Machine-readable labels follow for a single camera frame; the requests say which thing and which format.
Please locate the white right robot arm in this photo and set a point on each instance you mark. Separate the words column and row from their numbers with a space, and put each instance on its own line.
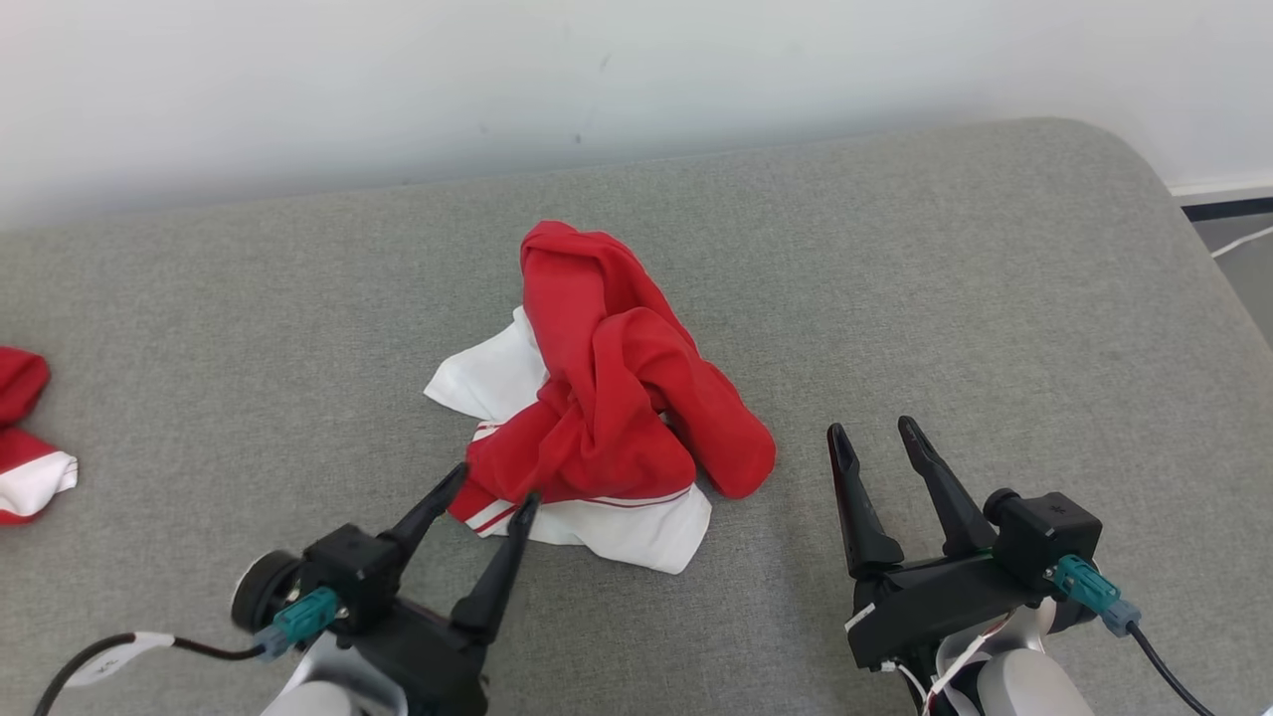
column 1024, row 686

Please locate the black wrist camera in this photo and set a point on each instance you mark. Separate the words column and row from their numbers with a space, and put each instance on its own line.
column 1044, row 532
column 348, row 572

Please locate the dark wall baseboard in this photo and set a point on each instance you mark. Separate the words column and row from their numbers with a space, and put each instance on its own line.
column 1233, row 208

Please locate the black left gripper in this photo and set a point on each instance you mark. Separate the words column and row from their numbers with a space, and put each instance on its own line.
column 438, row 666

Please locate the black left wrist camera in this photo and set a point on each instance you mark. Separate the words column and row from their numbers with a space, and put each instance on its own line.
column 348, row 572

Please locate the red and white shorts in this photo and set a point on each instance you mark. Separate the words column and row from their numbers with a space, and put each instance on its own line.
column 25, row 467
column 597, row 398

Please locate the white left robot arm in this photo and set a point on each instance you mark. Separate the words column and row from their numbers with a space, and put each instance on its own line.
column 318, row 701

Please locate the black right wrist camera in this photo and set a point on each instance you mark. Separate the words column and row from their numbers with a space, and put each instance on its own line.
column 1044, row 532

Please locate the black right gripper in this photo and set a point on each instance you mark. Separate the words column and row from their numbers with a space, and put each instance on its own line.
column 935, row 607

